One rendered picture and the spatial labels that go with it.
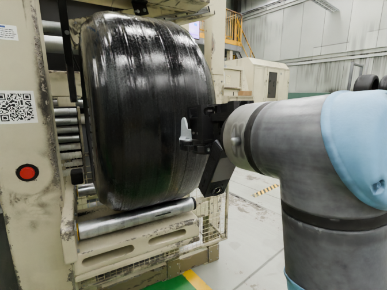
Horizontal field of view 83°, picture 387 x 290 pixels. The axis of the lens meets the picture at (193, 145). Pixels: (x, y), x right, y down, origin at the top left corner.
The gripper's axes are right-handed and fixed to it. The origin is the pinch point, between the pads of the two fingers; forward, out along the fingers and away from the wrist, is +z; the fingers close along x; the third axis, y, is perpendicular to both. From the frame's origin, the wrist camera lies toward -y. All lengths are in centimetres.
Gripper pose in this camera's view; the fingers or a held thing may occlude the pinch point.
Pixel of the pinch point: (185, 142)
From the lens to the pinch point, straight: 48.6
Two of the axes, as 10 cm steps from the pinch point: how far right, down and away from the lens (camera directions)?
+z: -4.6, -0.8, 8.8
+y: -0.5, -9.9, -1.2
